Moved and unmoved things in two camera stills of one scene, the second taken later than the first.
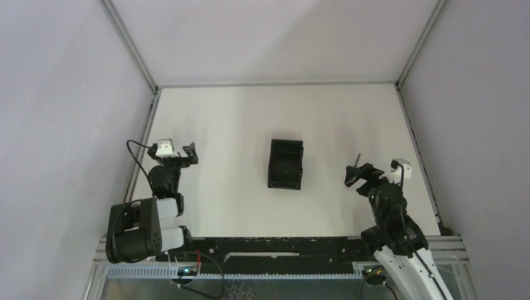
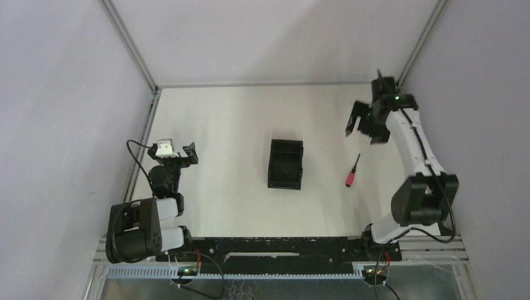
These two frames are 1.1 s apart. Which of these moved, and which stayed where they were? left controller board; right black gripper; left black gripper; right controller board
Moved: right black gripper
Stayed: left controller board; right controller board; left black gripper
